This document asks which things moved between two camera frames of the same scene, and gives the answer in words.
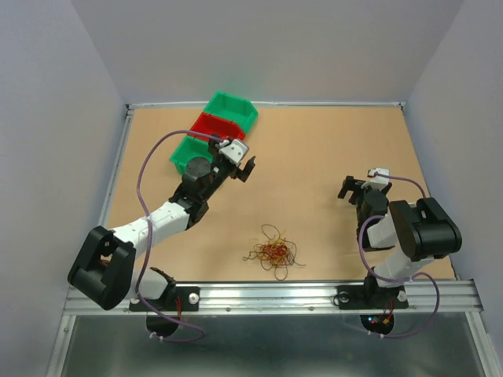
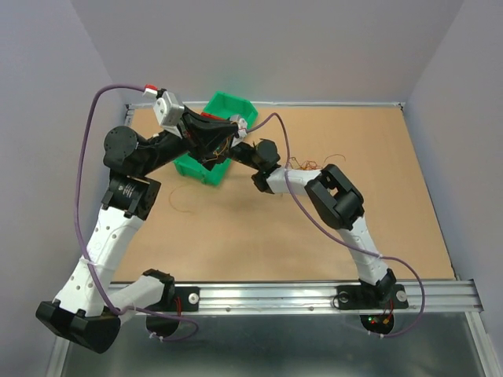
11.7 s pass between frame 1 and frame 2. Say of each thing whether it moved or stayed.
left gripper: moved
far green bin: stayed
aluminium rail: stayed
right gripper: moved
